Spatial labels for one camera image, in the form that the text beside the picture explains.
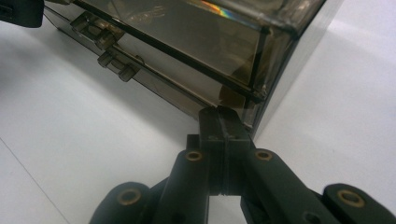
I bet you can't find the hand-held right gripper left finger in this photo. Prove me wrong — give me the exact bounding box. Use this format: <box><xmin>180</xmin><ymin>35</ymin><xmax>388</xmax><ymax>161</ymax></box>
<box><xmin>152</xmin><ymin>106</ymin><xmax>226</xmax><ymax>224</ymax></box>

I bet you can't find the smoky transparent plastic drawer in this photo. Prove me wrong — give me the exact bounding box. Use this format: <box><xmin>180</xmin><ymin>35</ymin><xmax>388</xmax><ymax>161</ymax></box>
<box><xmin>44</xmin><ymin>6</ymin><xmax>253</xmax><ymax>127</ymax></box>
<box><xmin>70</xmin><ymin>0</ymin><xmax>269</xmax><ymax>102</ymax></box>

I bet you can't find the smoky transparent jewellery drawer box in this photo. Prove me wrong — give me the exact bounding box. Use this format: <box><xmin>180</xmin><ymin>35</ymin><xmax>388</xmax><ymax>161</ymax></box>
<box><xmin>43</xmin><ymin>0</ymin><xmax>346</xmax><ymax>141</ymax></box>

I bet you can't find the white table mat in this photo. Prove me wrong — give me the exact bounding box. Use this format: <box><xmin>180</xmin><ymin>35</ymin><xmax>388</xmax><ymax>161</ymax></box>
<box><xmin>0</xmin><ymin>0</ymin><xmax>396</xmax><ymax>224</ymax></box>

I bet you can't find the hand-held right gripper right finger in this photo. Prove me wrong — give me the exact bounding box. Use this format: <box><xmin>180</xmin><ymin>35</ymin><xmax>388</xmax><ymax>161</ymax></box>
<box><xmin>219</xmin><ymin>106</ymin><xmax>342</xmax><ymax>224</ymax></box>

